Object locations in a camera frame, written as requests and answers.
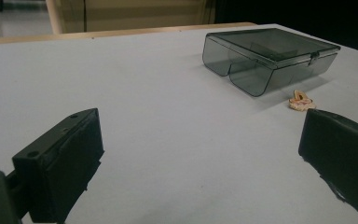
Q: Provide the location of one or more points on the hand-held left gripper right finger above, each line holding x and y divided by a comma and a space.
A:
341, 149

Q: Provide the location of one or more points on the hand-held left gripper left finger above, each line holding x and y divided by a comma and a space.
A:
59, 161

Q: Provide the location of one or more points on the white table board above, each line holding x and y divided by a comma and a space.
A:
152, 93

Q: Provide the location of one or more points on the black curtain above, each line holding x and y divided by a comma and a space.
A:
307, 15

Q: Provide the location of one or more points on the grey transparent plastic compartment box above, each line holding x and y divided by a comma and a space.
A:
261, 71

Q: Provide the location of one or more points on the beige wooden cabinet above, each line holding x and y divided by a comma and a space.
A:
136, 14

